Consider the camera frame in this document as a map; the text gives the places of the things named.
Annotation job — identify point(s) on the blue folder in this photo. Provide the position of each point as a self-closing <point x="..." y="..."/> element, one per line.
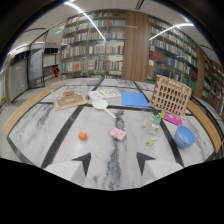
<point x="135" y="99"/>

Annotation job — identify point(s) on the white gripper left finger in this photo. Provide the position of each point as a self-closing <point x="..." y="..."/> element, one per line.
<point x="68" y="169"/>

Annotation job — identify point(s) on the wooden building model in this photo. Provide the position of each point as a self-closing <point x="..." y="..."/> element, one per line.
<point x="69" y="98"/>

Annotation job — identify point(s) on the red step stool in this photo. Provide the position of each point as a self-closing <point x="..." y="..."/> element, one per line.
<point x="55" y="72"/>

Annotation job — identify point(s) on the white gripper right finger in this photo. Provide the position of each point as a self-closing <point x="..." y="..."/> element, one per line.
<point x="156" y="168"/>

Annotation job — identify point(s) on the white round paddle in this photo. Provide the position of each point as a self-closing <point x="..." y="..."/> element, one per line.
<point x="101" y="105"/>

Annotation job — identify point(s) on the pink block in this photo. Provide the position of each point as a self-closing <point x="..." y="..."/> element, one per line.
<point x="118" y="134"/>

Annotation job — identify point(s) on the small yellow-green clip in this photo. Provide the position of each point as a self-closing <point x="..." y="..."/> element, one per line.
<point x="151" y="142"/>

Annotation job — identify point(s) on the orange cube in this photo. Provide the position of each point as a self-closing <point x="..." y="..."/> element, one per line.
<point x="82" y="136"/>

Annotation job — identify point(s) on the small clear bottle green label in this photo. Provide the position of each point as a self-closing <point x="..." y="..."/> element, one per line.
<point x="155" y="123"/>

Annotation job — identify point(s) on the glass door panel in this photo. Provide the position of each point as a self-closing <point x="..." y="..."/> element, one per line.
<point x="36" y="65"/>

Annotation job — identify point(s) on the blue bowl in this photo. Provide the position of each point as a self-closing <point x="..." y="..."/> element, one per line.
<point x="184" y="136"/>

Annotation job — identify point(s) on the magenta card packet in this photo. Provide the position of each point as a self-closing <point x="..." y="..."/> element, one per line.
<point x="171" y="118"/>

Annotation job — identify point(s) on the large wooden bookshelf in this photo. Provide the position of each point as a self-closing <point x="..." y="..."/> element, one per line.
<point x="91" y="45"/>

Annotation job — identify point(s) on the wooden bench edge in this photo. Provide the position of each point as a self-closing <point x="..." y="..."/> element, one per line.
<point x="206" y="125"/>

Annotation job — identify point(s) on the wooden wall column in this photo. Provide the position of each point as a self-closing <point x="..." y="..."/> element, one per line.
<point x="135" y="46"/>

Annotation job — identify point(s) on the wooden lattice model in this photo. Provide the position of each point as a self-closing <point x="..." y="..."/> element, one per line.
<point x="170" y="96"/>

